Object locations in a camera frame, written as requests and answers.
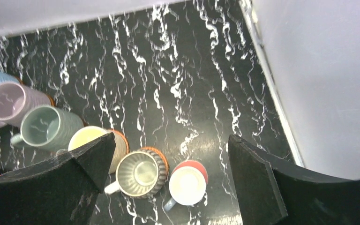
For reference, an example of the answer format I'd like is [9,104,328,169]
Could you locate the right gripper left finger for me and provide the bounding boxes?
[0,133,116,225]

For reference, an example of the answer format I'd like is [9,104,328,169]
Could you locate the woven rattan coaster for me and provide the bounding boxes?
[107,129,130,156]
[140,146,169,177]

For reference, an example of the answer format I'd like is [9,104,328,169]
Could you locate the lilac mug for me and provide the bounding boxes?
[0,82,55,127]

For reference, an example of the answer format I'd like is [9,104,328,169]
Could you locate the ribbed beige mug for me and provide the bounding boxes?
[104,149,167,199]

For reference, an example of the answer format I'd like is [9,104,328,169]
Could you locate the small white grey mug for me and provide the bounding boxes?
[164,166,206,211]

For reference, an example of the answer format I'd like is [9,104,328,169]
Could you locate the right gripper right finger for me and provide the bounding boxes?
[228,135,360,225]

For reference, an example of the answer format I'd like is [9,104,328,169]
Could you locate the red apple coaster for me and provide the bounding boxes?
[172,160,209,184]

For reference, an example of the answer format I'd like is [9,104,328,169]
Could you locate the dark grey mug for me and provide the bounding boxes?
[10,105,84,151]

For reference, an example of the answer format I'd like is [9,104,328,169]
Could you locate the cream yellow mug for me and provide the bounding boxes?
[68,126,124,174]

